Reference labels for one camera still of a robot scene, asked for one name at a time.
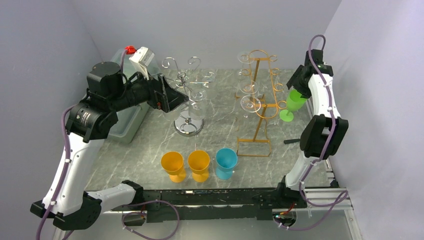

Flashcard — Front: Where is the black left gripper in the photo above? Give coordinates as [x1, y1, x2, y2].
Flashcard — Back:
[108, 65, 188, 112]

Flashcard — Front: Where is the green plastic wine glass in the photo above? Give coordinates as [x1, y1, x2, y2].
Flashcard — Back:
[279, 89, 308, 122]

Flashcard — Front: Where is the clear wine glass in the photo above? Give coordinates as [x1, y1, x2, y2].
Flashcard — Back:
[238, 79, 259, 97]
[237, 51, 255, 77]
[238, 95, 262, 118]

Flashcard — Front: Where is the orange plastic wine glass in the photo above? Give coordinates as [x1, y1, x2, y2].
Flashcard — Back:
[188, 150, 211, 183]
[160, 151, 186, 183]

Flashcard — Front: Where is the blue plastic wine glass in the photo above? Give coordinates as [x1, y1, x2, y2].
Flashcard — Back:
[215, 148, 238, 180]

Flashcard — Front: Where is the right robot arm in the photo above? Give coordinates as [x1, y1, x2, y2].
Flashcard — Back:
[275, 49, 349, 208]

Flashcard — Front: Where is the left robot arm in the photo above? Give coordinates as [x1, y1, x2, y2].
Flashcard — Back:
[30, 61, 189, 231]

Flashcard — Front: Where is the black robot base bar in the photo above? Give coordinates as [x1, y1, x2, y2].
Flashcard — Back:
[113, 187, 307, 223]

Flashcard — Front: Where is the chrome wire glass rack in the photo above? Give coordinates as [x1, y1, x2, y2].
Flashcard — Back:
[161, 56, 215, 137]

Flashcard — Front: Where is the gold wire glass rack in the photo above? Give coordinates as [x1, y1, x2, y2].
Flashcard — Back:
[235, 49, 286, 157]

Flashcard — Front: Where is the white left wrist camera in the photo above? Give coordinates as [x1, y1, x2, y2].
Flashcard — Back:
[124, 45, 155, 80]

